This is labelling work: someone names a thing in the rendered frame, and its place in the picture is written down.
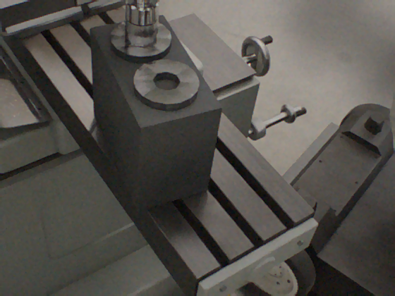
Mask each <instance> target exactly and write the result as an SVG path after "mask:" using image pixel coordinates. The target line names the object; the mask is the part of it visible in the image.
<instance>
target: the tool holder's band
mask: <svg viewBox="0 0 395 296"><path fill-rule="evenodd" d="M125 7H126V8H127V9H128V10H129V11H130V12H131V13H134V14H136V15H139V16H148V15H150V14H153V13H155V12H156V11H157V10H158V9H159V0H150V2H149V3H147V4H139V3H137V2H136V1H135V0H125Z"/></svg>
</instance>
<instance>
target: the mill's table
mask: <svg viewBox="0 0 395 296"><path fill-rule="evenodd" d="M83 13H84V18H83V19H80V20H77V21H74V22H72V23H66V24H63V25H60V26H58V27H53V28H51V29H48V30H45V31H42V32H38V33H36V34H34V35H30V36H27V37H22V38H19V39H15V40H13V41H10V42H7V41H5V43H7V45H8V47H9V48H10V49H11V51H12V52H13V54H14V55H15V57H16V58H17V59H18V61H19V62H20V63H21V64H22V66H23V68H24V69H25V71H26V73H27V74H28V75H29V76H30V77H31V78H32V80H33V82H34V84H35V85H36V87H37V88H38V89H39V90H40V92H41V93H42V94H43V96H44V98H45V99H46V100H47V102H48V103H49V105H50V106H51V107H52V108H53V110H54V112H55V113H56V114H57V115H58V117H59V119H60V120H61V122H62V123H63V124H64V126H66V128H67V129H68V131H69V133H70V134H71V136H72V138H73V139H74V140H75V141H76V142H77V144H78V145H79V147H80V148H81V149H82V151H83V153H84V154H85V155H86V157H87V158H88V159H89V161H90V163H91V164H92V165H93V166H94V167H95V170H96V171H97V172H98V174H99V175H100V177H101V178H102V179H103V180H104V182H105V183H106V184H107V186H108V188H109V189H110V191H111V193H113V195H114V196H115V198H116V199H117V200H118V202H119V203H120V205H121V206H122V207H123V209H124V210H125V212H126V213H127V214H128V216H129V217H130V219H131V220H132V221H133V222H134V224H135V226H136V228H137V229H138V230H139V231H140V233H141V234H142V235H143V237H144V238H145V239H146V241H147V242H148V245H149V246H150V247H151V248H152V250H153V251H154V253H155V254H156V255H157V256H158V258H159V260H160V261H162V264H163V265H164V267H165V268H166V270H167V271H168V272H169V274H171V276H172V277H173V279H174V280H175V281H176V284H177V286H178V287H179V288H180V289H181V290H182V291H183V293H184V295H185V296H228V295H230V294H231V293H232V292H234V291H236V290H237V289H239V288H242V287H243V286H244V285H246V284H248V283H250V282H255V281H257V280H259V279H260V278H262V277H263V276H265V275H267V274H268V273H269V272H270V270H271V269H272V268H274V267H275V266H277V265H278V264H280V263H281V262H283V261H286V260H287V259H289V258H290V257H292V256H293V255H295V254H297V253H298V252H299V251H301V250H303V249H305V248H306V247H309V245H310V242H311V239H312V236H313V234H314V233H315V230H316V228H317V225H318V223H317V222H316V221H315V220H314V219H313V215H314V213H315V211H314V210H313V209H312V207H310V206H309V205H308V203H307V202H306V201H305V200H304V199H303V198H302V197H301V196H300V195H299V194H298V193H297V192H296V191H295V190H294V189H293V188H292V187H291V186H290V185H289V184H288V182H287V181H286V180H284V178H283V177H282V176H281V175H280V174H279V173H278V171H277V170H276V169H275V168H274V167H273V166H271V164H270V163H269V162H268V160H266V158H264V157H263V155H261V153H259V152H258V150H257V149H256V148H255V147H254V146H253V145H252V144H251V143H250V142H249V141H248V139H246V138H245V137H244V136H243V134H242V133H241V132H240V131H239V129H238V128H237V127H236V126H235V125H233V124H232V123H231V122H230V121H229V119H228V118H227V117H226V116H225V115H224V114H223V113H221V119H220V124H219V130H218V134H217V141H216V149H215V153H214V160H213V164H212V171H211V175H210V179H209V186H208V190H207V191H204V192H201V193H198V194H194V195H189V196H187V197H183V198H180V199H176V200H174V201H171V202H167V203H164V204H160V205H158V206H151V207H149V208H146V209H143V210H139V211H138V210H137V209H136V208H135V204H134V202H133V200H132V198H131V195H130V193H129V192H128V189H127V187H126V184H125V183H124V181H123V179H122V177H121V173H120V170H119V168H118V166H117V165H116V162H115V161H114V158H113V156H112V154H111V152H110V150H109V148H108V144H107V141H106V140H105V138H104V136H103V134H102V131H101V129H100V127H99V125H98V123H97V120H96V118H95V113H94V99H93V86H92V59H91V44H90V28H91V27H97V26H100V25H108V24H112V23H119V22H121V21H124V20H125V8H124V7H118V8H113V9H111V10H108V11H104V12H101V13H98V14H96V15H93V16H91V15H90V14H89V13H87V12H83Z"/></svg>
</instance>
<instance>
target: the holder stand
mask: <svg viewBox="0 0 395 296"><path fill-rule="evenodd" d="M90 44H91V59H92V86H93V99H94V113H95V118H96V120H97V123H98V125H99V127H100V129H101V131H102V134H103V136H104V138H105V140H106V141H107V144H108V148H109V150H110V152H111V154H112V156H113V158H114V161H115V162H116V165H117V166H118V169H119V170H120V173H121V177H122V179H123V181H124V183H125V184H126V187H127V189H128V192H129V193H130V195H131V198H132V200H133V202H134V204H135V208H136V209H137V210H138V211H139V210H143V209H146V208H149V207H151V206H158V205H160V204H164V203H167V202H171V201H174V200H176V199H180V198H183V197H187V196H189V195H194V194H198V193H201V192H204V191H207V190H208V186H209V179H210V175H211V171H212V164H213V160H214V153H215V149H216V141H217V134H218V130H219V124H220V119H221V112H222V107H221V104H220V103H219V102H218V100H217V98H216V97H215V95H214V93H213V91H212V90H211V89H210V87H209V85H208V84H207V83H206V82H205V80H204V78H203V76H202V74H201V72H200V71H199V70H198V68H197V67H196V65H195V64H194V62H193V60H192V59H191V58H190V57H189V54H188V52H187V51H186V49H185V47H184V46H183V45H182V44H181V42H180V40H179V39H178V37H177V36H176V33H175V32H174V31H173V29H172V28H171V26H170V24H169V23H168V21H167V20H166V18H165V17H164V16H163V15H160V16H159V22H158V34H157V41H156V42H155V43H154V44H153V45H150V46H146V47H138V46H133V45H132V44H129V43H128V42H127V41H126V39H125V21H121V22H119V23H112V24H108V25H100V26H97V27H91V28H90Z"/></svg>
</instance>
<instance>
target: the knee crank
mask: <svg viewBox="0 0 395 296"><path fill-rule="evenodd" d="M306 113H307V110H306V108H304V107H302V108H301V107H299V106H294V107H292V106H291V105H289V104H284V105H283V106H282V107H281V111H280V113H278V114H277V115H275V116H272V117H271V118H268V119H266V120H264V121H261V120H260V119H259V118H257V117H254V118H252V121H251V124H250V129H249V133H248V137H249V138H250V139H252V140H254V141H256V140H258V139H262V138H263V137H265V135H266V129H267V128H269V127H271V126H272V125H276V124H278V123H280V122H282V121H284V122H285V123H288V124H292V123H294V122H295V121H296V118H297V117H299V116H302V115H303V114H306Z"/></svg>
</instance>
